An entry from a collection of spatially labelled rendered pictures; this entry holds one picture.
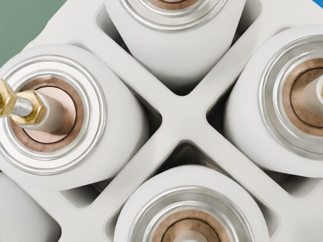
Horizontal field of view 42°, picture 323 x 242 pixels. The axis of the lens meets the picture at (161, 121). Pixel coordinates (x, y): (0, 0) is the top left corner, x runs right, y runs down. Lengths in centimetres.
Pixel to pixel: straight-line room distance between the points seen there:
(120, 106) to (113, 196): 9
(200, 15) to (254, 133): 8
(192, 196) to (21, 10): 39
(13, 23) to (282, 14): 35
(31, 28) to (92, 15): 22
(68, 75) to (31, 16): 31
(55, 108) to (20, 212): 11
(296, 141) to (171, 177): 8
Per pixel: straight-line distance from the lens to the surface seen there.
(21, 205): 34
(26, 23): 57
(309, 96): 25
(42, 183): 28
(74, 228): 34
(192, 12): 27
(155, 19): 27
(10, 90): 20
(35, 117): 23
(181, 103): 33
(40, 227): 36
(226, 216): 26
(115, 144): 27
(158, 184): 26
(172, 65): 31
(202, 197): 26
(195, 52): 28
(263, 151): 27
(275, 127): 26
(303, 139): 26
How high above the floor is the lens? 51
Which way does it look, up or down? 83 degrees down
